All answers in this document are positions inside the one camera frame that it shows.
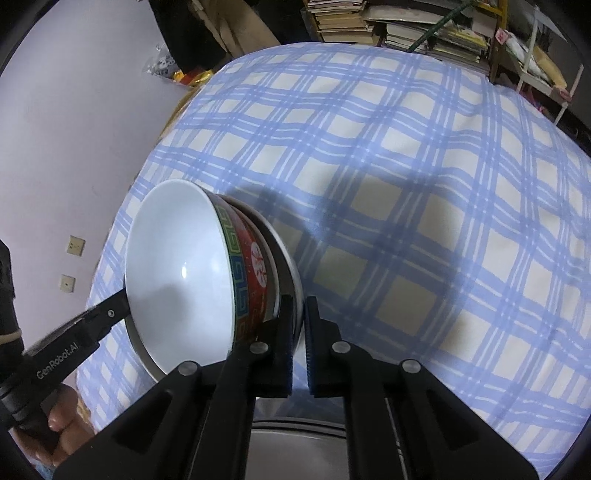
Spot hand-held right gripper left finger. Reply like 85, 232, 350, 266
53, 295, 295, 480

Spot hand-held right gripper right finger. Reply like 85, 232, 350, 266
304, 296, 539, 480

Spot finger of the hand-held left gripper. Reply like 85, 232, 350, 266
89, 301, 131, 342
59, 289, 127, 332

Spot red patterned bowl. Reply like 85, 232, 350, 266
124, 180, 278, 370

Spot white cherry print plate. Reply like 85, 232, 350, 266
126, 195, 305, 385

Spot person's left hand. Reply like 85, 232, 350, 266
10, 384, 95, 469

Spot blue checked cloth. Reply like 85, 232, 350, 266
76, 42, 591, 480

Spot yellow packaging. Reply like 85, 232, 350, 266
173, 68, 216, 88

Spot clear patterned plastic bag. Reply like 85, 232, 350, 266
143, 53, 179, 77

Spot dark hanging garment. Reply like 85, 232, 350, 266
152, 0, 222, 65

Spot beige hanging coat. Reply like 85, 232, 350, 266
189, 0, 283, 56

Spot pile of flat books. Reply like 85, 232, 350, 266
383, 14, 491, 75

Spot long dark pole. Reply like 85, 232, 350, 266
406, 0, 462, 54

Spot white trolley cart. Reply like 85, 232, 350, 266
503, 18, 585, 126

